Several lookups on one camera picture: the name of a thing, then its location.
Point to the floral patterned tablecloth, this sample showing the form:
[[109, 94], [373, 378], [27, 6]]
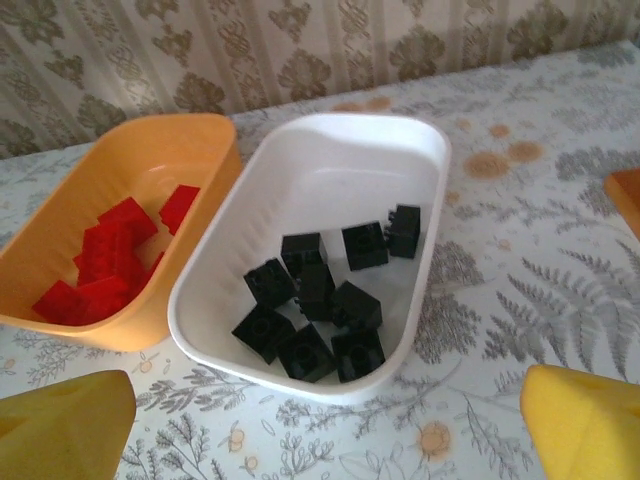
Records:
[[500, 310]]

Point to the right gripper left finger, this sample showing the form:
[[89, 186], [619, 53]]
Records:
[[60, 425]]

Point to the orange wooden board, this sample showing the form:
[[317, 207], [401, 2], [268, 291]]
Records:
[[627, 195]]

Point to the black lego brick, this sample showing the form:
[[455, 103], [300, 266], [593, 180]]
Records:
[[357, 355], [305, 357], [316, 292], [365, 246], [267, 282], [404, 231], [355, 305], [262, 332], [302, 248]]

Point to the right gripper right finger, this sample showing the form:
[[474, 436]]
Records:
[[590, 425]]

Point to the white plastic container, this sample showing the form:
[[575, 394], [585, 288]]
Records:
[[325, 165]]

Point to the red lego brick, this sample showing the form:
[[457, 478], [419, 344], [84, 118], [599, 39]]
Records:
[[127, 220], [107, 295], [62, 302], [107, 255], [179, 202]]

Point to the orange plastic container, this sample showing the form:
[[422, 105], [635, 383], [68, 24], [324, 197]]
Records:
[[150, 150]]

